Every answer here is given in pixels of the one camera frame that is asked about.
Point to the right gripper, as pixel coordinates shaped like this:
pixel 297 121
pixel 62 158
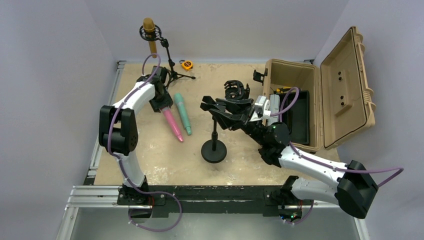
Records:
pixel 239 116

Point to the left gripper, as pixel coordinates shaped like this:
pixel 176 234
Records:
pixel 167 101

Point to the pink microphone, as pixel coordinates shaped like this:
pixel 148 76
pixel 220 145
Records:
pixel 172 123

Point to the mint green microphone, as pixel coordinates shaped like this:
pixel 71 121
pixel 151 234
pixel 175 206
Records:
pixel 179 100

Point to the black round-base stand with shockmount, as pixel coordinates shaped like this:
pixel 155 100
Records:
pixel 235 90

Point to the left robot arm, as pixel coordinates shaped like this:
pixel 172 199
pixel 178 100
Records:
pixel 118 133

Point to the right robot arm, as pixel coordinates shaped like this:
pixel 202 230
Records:
pixel 348 185

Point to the gold microphone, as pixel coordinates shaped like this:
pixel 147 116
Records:
pixel 150 34

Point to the grey box in case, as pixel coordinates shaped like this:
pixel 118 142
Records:
pixel 275 103

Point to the orange tape measure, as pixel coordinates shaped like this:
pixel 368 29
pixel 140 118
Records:
pixel 187 65

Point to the yellow black tool in case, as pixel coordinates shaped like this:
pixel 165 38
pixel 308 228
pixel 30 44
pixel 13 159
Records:
pixel 280 90

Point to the black tray in case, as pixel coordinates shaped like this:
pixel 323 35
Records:
pixel 298 117

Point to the tan plastic case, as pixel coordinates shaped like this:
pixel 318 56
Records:
pixel 340 102

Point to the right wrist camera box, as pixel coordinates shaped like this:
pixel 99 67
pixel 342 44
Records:
pixel 260 109

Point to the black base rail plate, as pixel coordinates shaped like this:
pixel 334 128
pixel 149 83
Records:
pixel 267 200

